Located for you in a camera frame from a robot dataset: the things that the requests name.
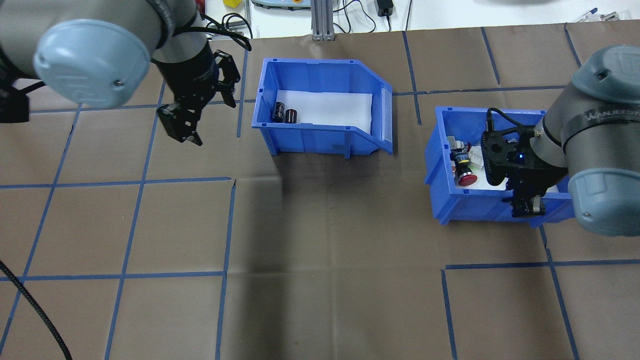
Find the red mushroom emergency button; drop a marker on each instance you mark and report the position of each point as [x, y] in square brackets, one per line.
[467, 178]

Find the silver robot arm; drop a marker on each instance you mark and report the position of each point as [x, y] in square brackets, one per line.
[605, 200]
[92, 65]

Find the white desk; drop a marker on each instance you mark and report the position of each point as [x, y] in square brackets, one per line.
[450, 12]

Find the black power adapter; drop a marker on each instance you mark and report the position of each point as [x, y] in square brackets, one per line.
[385, 6]

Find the black cylindrical battery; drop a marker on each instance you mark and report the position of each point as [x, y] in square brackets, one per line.
[278, 111]
[291, 116]

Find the white switch module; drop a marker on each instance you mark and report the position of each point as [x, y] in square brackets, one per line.
[477, 157]

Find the blue plastic battery bin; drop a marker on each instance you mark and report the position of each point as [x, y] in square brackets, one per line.
[320, 142]

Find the white foam liner battery bin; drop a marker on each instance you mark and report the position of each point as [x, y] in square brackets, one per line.
[330, 107]

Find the aluminium profile post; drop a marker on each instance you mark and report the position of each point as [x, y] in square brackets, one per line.
[322, 22]

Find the blue plastic button bin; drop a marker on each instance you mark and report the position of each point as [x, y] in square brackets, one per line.
[470, 210]

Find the yellow block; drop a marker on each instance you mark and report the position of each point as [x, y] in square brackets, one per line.
[231, 2]

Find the red yellow toy mango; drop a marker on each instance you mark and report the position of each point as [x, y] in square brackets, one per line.
[200, 5]

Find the grey blue teach pendant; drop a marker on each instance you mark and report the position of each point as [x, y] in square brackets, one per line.
[280, 3]

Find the blue silver pen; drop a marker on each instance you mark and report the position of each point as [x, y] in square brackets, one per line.
[587, 14]

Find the small white red switch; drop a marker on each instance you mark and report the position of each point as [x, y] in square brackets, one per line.
[453, 143]

